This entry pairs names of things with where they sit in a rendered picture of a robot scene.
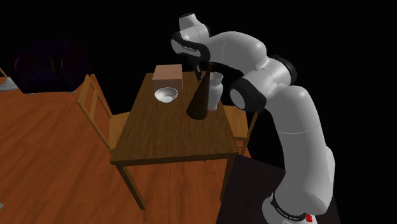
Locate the light wooden chair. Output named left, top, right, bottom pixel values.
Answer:
left=221, top=104, right=260, bottom=157
left=76, top=73, right=132, bottom=153

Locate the dark brown cone-shaped vase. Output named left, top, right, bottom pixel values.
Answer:
left=185, top=70, right=212, bottom=120

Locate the grey lamp with wooden stem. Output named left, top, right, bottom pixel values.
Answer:
left=0, top=67, right=21, bottom=92

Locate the white ribbed vase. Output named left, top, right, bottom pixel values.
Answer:
left=206, top=71, right=225, bottom=111

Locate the white bowl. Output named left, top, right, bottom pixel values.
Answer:
left=154, top=87, right=179, bottom=104

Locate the dark armchair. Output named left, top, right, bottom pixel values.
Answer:
left=8, top=38, right=93, bottom=94

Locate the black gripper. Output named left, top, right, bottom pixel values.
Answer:
left=193, top=61, right=215, bottom=84

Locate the brown wooden table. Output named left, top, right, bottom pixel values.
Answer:
left=109, top=70, right=240, bottom=211

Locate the dark robot stand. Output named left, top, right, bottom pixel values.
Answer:
left=215, top=154, right=342, bottom=224

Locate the brown cardboard box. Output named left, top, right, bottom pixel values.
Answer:
left=151, top=64, right=184, bottom=93

